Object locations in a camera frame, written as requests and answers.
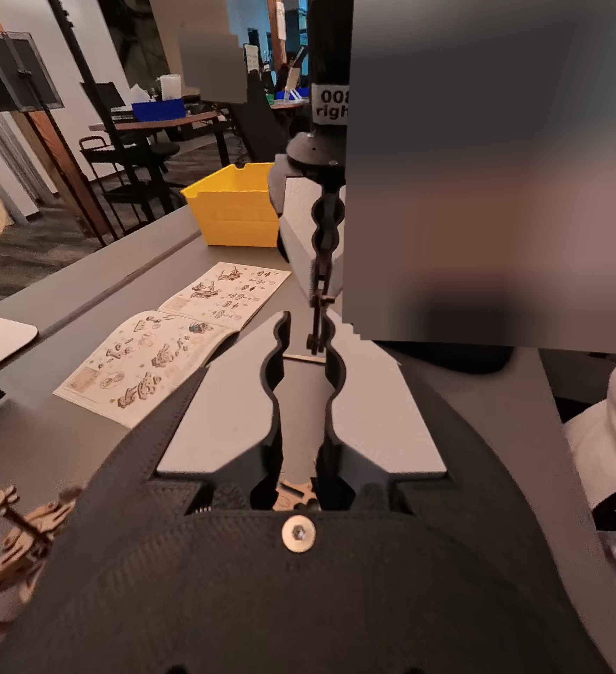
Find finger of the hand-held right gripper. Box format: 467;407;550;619
278;176;323;307
323;186;347;302

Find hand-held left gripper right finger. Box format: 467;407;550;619
316;310;449;510

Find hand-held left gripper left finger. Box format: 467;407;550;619
156;310;293;510

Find small wooden key-shaped part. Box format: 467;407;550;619
306;294;336;357

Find wooden model assembly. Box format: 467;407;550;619
0;484;85;674

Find yellow plastic bin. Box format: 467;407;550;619
180;161;283;247

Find open instruction booklet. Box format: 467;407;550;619
53;261;292;429

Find wooden sheet with large cut-outs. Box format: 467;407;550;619
273;477;319;511

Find brown office desk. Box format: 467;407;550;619
89;111;230;170

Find black office chair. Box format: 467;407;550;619
78;81;183;233

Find blue plastic bin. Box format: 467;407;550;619
131;98;187;123

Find black metal pole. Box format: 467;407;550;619
49;0;156;223

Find black framed panels on stand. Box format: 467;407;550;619
0;30;66;113

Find wooden post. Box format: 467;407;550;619
0;0;117;249

